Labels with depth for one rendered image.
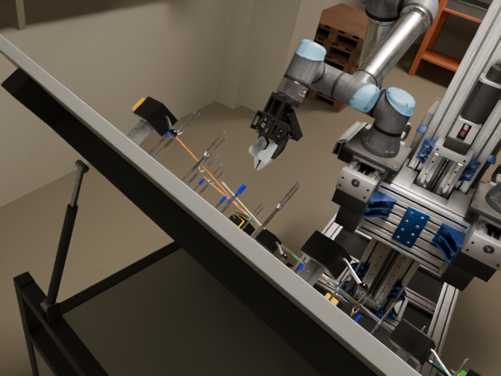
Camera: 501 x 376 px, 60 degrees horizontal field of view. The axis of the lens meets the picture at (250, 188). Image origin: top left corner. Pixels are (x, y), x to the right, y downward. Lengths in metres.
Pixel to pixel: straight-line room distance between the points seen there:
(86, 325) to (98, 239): 1.39
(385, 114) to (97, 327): 1.21
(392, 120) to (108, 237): 1.81
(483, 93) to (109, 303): 1.41
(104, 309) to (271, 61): 3.08
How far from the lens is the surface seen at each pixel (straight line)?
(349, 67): 4.60
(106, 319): 1.43
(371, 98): 1.20
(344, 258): 0.64
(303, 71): 1.16
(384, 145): 1.72
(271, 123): 1.14
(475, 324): 3.10
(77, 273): 2.60
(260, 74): 4.19
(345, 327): 0.39
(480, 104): 1.72
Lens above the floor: 1.97
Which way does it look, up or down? 37 degrees down
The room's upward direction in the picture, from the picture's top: 14 degrees clockwise
